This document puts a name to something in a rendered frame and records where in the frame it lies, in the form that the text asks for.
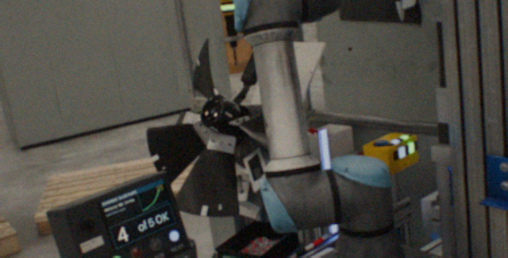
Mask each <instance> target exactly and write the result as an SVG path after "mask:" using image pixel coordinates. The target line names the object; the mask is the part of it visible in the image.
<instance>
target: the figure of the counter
mask: <svg viewBox="0 0 508 258"><path fill-rule="evenodd" d="M109 230H110V234H111V237H112V240H113V243H114V247H115V248H116V250H117V249H119V248H122V247H124V246H126V245H129V244H131V243H133V242H135V241H136V239H135V237H134V233H133V231H132V229H131V226H130V224H129V220H127V221H124V222H122V223H120V224H116V225H113V226H111V227H109Z"/></svg>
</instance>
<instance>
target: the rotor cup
mask: <svg viewBox="0 0 508 258"><path fill-rule="evenodd" d="M213 108H214V109H215V111H214V113H211V112H210V111H211V110H212V109H213ZM225 112H227V113H228V114H230V115H233V116H232V117H230V116H228V115H226V114H225ZM247 116H252V117H253V114H252V111H251V110H250V109H249V108H248V107H247V106H244V105H237V104H236V103H234V102H232V101H230V100H228V99H227V98H226V97H224V96H222V95H219V94H218V95H214V96H213V97H211V98H209V99H208V100H207V101H206V103H205V104H204V106H203V108H202V112H200V121H201V122H202V124H203V125H204V126H205V127H206V128H208V129H210V130H212V131H213V132H215V133H220V134H224V135H228V136H233V137H235V138H236V144H238V143H239V142H241V141H242V140H243V139H244V138H245V137H246V136H247V135H248V133H246V132H245V131H244V130H243V129H242V128H240V127H238V126H232V125H228V124H229V122H230V121H234V120H237V119H239V118H242V117H247ZM210 127H212V128H214V129H216V130H218V131H215V130H213V129H211V128H210Z"/></svg>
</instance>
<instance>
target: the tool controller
mask: <svg viewBox="0 0 508 258"><path fill-rule="evenodd" d="M46 214H47V217H48V221H49V224H50V227H51V230H52V234H53V236H54V239H55V243H56V247H57V250H58V252H59V253H60V257H61V258H112V257H113V256H120V257H121V258H132V257H131V256H130V251H131V249H132V248H134V247H140V248H141V250H142V256H141V258H173V257H175V256H177V255H179V254H181V253H184V252H186V251H188V249H190V248H191V244H190V242H189V239H188V236H187V231H186V228H185V225H184V223H183V221H182V218H181V215H180V212H179V208H178V205H177V202H176V199H175V195H174V192H173V190H172V187H171V181H170V179H169V178H168V176H167V172H165V171H162V172H157V173H153V174H148V175H142V176H140V177H137V178H134V179H131V180H128V181H126V182H123V183H119V184H117V185H114V186H112V187H111V188H108V189H105V190H103V191H99V192H96V193H94V194H90V195H88V196H86V197H82V198H79V199H76V200H74V201H72V202H68V203H65V204H63V205H60V206H58V207H56V208H54V209H51V210H48V211H47V212H46ZM127 220H129V224H130V226H131V229H132V231H133V233H134V237H135V239H136V241H135V242H133V243H131V244H129V245H126V246H124V247H122V248H119V249H117V250H116V248H115V247H114V243H113V240H112V237H111V234H110V230H109V227H111V226H113V225H116V224H120V223H122V222H124V221H127ZM173 229H174V230H177V231H178V233H179V239H178V240H177V241H176V242H172V241H170V239H169V233H170V231H172V230H173ZM154 238H157V239H159V240H160V242H161V246H160V248H159V249H157V250H153V249H152V248H151V245H149V243H151V241H152V239H154Z"/></svg>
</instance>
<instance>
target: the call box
mask: <svg viewBox="0 0 508 258"><path fill-rule="evenodd" d="M405 135H406V134H403V133H390V134H388V135H385V136H383V137H380V138H378V140H376V141H379V140H385V141H388V144H389V143H392V141H394V140H396V138H398V137H401V136H405ZM376 141H373V142H370V143H368V144H366V145H364V146H363V148H364V156H367V157H372V158H376V159H378V160H382V161H383V162H384V163H385V164H386V165H387V166H388V167H389V169H390V175H391V176H392V175H393V174H395V173H397V172H399V171H400V170H402V169H403V168H407V167H409V166H410V165H412V164H415V163H416V162H418V150H415V151H413V152H411V153H409V154H407V156H404V157H402V158H400V156H399V149H400V148H401V147H404V146H407V145H408V144H411V143H413V142H415V141H417V136H416V135H412V136H411V137H407V138H406V139H405V140H403V141H399V142H398V143H397V144H394V143H393V144H394V145H393V146H386V145H381V146H378V145H375V142H376ZM395 150H398V158H399V159H398V160H396V161H394V153H393V151H395Z"/></svg>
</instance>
